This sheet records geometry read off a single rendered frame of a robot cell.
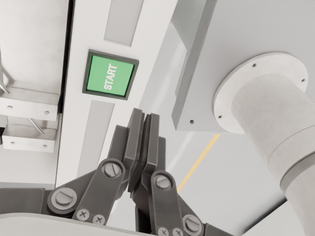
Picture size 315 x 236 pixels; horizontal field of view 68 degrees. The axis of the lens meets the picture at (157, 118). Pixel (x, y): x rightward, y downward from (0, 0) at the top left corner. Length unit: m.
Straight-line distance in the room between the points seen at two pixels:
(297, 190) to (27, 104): 0.39
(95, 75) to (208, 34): 0.20
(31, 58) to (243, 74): 0.34
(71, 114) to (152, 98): 1.24
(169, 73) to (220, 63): 1.04
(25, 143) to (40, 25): 0.20
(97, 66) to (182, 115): 0.25
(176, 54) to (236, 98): 0.97
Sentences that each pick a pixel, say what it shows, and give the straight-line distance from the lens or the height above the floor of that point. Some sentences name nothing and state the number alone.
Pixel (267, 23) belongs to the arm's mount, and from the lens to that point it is 0.44.
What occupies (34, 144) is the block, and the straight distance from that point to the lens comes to 0.46.
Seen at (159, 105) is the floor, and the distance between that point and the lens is 1.59.
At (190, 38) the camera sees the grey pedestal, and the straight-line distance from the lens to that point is 0.66.
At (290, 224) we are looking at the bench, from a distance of 3.46.
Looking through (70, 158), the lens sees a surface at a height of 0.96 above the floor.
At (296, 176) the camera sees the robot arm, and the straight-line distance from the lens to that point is 0.36.
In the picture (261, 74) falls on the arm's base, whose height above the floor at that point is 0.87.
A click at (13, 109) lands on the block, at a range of 0.41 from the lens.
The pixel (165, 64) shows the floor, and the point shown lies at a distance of 1.42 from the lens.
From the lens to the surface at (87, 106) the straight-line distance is 0.31.
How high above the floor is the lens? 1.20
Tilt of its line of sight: 46 degrees down
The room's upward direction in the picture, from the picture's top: 167 degrees clockwise
